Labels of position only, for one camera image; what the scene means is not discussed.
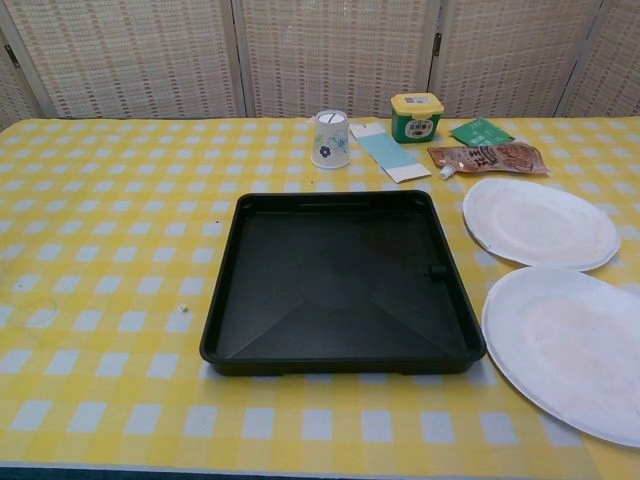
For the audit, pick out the cracked white paper plate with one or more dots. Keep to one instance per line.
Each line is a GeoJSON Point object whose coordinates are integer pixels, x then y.
{"type": "Point", "coordinates": [565, 350]}

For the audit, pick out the black square plastic tray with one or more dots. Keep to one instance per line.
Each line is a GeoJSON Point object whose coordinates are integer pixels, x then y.
{"type": "Point", "coordinates": [325, 280]}

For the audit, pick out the floral paper cup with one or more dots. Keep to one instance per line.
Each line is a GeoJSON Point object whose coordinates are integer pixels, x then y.
{"type": "Point", "coordinates": [330, 142]}

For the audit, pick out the flat blue white carton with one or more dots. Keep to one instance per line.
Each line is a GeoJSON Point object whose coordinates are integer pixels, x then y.
{"type": "Point", "coordinates": [390, 152]}

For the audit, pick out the green tub yellow lid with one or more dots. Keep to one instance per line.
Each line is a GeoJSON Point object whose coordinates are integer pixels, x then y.
{"type": "Point", "coordinates": [415, 125]}

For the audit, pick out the small white crumb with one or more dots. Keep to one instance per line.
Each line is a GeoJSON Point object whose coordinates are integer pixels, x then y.
{"type": "Point", "coordinates": [183, 308]}

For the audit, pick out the woven folding screen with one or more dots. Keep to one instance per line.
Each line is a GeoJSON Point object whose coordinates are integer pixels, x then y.
{"type": "Point", "coordinates": [325, 50]}

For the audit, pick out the green foil sachet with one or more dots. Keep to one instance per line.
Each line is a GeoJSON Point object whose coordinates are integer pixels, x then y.
{"type": "Point", "coordinates": [482, 132]}

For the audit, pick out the brown sauce pouch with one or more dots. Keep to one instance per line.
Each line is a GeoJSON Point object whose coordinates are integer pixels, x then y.
{"type": "Point", "coordinates": [500, 159]}

